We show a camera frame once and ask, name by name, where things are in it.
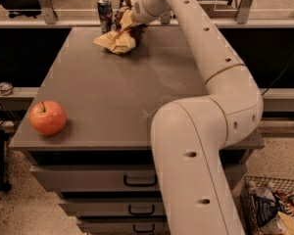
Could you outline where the red snack bag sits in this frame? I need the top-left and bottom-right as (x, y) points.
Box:
(273, 191), (294, 217)

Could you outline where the wire basket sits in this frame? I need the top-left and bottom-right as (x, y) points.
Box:
(240, 176), (294, 235)

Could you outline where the black cable right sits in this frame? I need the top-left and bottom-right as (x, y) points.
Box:
(260, 44), (294, 96)

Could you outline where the metal railing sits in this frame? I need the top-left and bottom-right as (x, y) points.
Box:
(0, 0), (294, 26)

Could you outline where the top drawer black handle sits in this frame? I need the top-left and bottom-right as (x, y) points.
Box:
(123, 175), (158, 187)

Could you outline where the middle drawer black handle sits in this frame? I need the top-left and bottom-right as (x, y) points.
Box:
(127, 205), (155, 215)

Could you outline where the drawer black handle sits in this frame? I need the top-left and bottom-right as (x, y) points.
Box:
(123, 175), (158, 187)
(127, 205), (155, 215)
(132, 224), (156, 234)

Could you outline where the red apple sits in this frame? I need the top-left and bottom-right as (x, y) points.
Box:
(28, 101), (67, 136)

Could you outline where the black stand left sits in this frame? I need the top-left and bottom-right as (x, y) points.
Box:
(0, 130), (12, 192)

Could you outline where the blue silver redbull can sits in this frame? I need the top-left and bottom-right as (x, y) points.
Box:
(97, 0), (113, 33)

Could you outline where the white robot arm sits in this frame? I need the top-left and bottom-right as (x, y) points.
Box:
(132, 0), (264, 235)

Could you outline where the dark blue snack bag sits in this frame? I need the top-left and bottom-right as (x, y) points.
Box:
(254, 196), (279, 227)

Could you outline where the yellow snack bag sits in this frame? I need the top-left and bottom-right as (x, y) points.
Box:
(278, 212), (294, 235)

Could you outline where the brown sea salt chip bag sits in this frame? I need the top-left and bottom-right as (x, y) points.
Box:
(94, 0), (147, 55)

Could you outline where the bottom drawer black handle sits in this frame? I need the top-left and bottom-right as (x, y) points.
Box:
(132, 224), (156, 234)

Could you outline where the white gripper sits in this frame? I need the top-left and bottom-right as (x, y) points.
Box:
(120, 0), (170, 30)

